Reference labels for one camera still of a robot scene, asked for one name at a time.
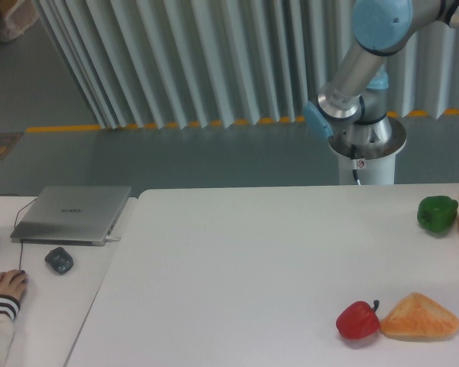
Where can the white folding partition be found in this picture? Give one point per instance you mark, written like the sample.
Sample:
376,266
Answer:
165,63

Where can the dark computer mouse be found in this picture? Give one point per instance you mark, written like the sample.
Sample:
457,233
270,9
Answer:
22,284

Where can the person's hand on mouse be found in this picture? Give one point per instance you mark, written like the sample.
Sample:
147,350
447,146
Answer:
9,284

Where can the orange bread slice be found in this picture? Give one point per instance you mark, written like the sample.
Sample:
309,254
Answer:
417,317

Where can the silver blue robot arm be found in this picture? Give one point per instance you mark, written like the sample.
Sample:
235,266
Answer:
359,69

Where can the dark grey small device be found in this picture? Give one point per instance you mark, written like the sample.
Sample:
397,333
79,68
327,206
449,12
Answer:
59,260

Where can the green bell pepper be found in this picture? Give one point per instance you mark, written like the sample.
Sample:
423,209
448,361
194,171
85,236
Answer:
437,213

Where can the silver closed laptop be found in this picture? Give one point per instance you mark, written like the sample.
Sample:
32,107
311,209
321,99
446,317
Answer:
74,215

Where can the red bell pepper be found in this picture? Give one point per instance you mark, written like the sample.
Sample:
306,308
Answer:
359,320

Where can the clutter in top corner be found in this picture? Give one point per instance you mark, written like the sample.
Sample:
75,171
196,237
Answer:
15,18

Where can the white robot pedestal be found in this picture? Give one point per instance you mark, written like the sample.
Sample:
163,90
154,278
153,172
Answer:
366,154

